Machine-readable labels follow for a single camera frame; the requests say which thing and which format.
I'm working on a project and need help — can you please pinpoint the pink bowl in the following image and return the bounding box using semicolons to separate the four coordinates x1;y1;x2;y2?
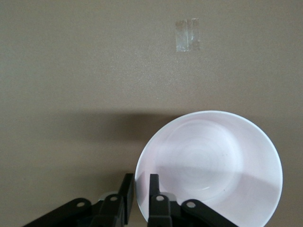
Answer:
134;110;284;227

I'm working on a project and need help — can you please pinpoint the clear tape piece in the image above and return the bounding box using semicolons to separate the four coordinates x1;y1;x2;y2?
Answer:
175;17;201;52

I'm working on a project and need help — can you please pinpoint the brown table cover sheet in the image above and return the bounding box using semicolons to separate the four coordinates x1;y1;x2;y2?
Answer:
0;0;303;227

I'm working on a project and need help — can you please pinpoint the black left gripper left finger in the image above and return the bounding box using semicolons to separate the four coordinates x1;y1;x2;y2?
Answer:
22;173;135;227

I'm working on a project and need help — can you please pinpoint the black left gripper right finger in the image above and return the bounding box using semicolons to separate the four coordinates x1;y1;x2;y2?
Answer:
147;174;237;227

